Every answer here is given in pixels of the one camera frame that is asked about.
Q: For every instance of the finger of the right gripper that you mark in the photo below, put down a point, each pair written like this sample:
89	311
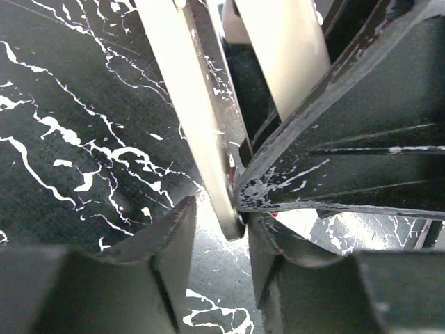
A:
357	30
369	137

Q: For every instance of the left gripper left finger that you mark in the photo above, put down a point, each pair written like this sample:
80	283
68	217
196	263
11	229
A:
136	286

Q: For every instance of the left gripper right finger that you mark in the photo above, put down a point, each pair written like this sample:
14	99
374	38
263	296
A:
302	288

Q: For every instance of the white stapler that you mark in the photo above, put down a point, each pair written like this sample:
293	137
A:
187	39

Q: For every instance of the staple box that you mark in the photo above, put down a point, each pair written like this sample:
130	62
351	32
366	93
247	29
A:
300	221

